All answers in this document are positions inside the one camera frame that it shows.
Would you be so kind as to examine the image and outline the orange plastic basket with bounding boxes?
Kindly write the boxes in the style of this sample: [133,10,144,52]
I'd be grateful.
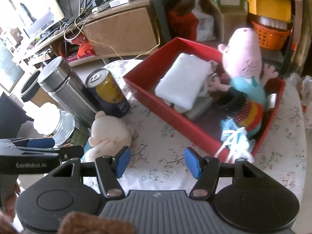
[251,21,291,50]

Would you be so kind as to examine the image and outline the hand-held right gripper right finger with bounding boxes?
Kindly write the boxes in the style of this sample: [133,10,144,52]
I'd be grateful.
[184,147,265,198]

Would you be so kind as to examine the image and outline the person's left hand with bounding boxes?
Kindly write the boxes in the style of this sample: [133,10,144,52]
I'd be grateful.
[5,182,22,212]

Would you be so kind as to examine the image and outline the brown fuzzy cloth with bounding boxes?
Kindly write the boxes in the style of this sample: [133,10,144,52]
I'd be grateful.
[57,212,137,234]

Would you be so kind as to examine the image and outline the computer monitor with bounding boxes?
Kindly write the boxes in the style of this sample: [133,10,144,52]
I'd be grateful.
[6,0,65,39]

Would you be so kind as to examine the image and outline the red and white plastic bag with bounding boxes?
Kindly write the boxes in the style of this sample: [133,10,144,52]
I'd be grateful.
[168,0,216,42]

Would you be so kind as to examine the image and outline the white power strip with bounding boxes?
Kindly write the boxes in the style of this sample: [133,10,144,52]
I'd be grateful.
[109,0,132,7]

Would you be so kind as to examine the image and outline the white towel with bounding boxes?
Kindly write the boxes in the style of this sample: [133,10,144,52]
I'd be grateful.
[155,53,211,110]

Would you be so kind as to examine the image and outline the yellow cable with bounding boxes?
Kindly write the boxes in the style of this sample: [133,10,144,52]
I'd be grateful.
[73,17,161,60]

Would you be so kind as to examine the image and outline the yellow and blue drink can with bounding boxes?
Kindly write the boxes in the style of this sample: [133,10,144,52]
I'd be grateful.
[85,68,131,119]

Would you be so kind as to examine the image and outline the glass jar with white lid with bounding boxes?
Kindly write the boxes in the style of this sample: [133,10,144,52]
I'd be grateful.
[33,102,76,147]

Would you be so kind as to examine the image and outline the black metal shelf rack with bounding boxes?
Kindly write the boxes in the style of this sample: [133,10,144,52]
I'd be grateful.
[146,0,312,76]

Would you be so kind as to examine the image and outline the grey folded cloth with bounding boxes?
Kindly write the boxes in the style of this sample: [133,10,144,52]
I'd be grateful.
[185,95,215,121]

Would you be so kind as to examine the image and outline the stainless steel thermos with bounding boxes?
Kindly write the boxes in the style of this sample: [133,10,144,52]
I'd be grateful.
[38,56,98,122]

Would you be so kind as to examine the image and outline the brown paper cup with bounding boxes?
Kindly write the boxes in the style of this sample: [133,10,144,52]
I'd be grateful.
[21,69,53,108]

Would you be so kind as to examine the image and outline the black router with antennas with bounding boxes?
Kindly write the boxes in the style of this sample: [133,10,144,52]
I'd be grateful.
[67,0,111,14]

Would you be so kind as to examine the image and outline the cardboard box with green label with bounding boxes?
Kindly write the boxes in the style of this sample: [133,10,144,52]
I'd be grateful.
[211,0,249,42]

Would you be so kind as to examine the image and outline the black box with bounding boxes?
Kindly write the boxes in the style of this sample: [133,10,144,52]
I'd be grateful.
[0,91,35,138]

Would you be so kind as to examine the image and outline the red cardboard box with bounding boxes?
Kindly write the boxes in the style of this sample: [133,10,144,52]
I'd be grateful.
[122,37,286,163]

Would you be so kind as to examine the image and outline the yellow box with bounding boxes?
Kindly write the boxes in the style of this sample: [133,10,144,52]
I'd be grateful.
[244,0,292,22]

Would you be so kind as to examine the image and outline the blue knitted baby shoe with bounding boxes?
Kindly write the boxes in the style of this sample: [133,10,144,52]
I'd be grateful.
[214,119,256,164]

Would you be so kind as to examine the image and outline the striped knitted sock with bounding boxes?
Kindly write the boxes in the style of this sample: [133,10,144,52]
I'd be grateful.
[212,88,265,137]

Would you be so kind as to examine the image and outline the wooden cabinet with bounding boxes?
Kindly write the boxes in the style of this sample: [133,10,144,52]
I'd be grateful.
[15,0,159,66]

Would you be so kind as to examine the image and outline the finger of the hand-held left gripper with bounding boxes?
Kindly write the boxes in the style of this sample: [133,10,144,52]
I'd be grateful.
[0,138,59,156]

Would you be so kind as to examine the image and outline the pink pig plush toy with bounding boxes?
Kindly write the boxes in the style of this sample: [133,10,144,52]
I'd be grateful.
[210,27,279,106]

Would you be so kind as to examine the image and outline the cream plush toy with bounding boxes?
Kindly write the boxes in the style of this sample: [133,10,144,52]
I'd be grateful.
[84,111,138,162]

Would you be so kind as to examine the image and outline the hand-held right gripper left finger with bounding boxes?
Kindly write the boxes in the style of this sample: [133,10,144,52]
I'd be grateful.
[47,146,132,198]

